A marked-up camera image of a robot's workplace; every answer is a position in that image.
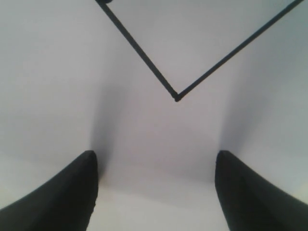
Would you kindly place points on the white paper sheet with square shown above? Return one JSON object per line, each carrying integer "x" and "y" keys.
{"x": 177, "y": 96}

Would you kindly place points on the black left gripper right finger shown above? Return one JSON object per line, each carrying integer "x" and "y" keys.
{"x": 251, "y": 203}

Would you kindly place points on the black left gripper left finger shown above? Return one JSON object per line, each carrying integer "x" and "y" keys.
{"x": 64, "y": 203}

